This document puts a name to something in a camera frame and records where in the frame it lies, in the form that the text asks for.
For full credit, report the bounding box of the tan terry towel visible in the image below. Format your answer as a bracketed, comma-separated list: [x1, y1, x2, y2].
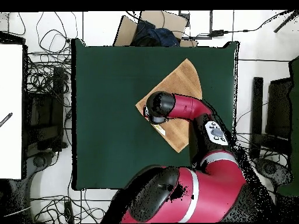
[135, 58, 203, 154]

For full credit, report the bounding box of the dark green table cloth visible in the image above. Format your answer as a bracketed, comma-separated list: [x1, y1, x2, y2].
[71, 38, 239, 191]

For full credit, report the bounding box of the dark blue clothing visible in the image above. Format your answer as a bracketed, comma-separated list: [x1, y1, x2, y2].
[130, 19, 180, 47]

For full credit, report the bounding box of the brown cardboard box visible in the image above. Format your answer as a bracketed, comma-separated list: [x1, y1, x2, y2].
[113, 10, 198, 47]

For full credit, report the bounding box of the black office chair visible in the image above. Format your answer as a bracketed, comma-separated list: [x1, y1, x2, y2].
[22, 66, 69, 173]
[249, 76, 294, 187]

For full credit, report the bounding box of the white board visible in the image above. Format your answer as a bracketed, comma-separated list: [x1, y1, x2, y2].
[0, 43, 24, 180]

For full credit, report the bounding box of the black striped rod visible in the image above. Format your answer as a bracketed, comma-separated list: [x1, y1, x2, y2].
[0, 112, 13, 128]

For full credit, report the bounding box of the black tripod leg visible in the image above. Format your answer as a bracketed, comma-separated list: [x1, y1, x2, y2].
[273, 10, 299, 33]

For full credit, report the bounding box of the black cable tangle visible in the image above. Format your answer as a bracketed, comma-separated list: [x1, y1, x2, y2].
[23, 11, 79, 108]

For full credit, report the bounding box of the black floor cable heap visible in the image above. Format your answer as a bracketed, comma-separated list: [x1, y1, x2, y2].
[30, 188, 113, 223]

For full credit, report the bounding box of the black cable bundle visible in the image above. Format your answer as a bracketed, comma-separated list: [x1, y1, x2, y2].
[233, 132, 290, 169]

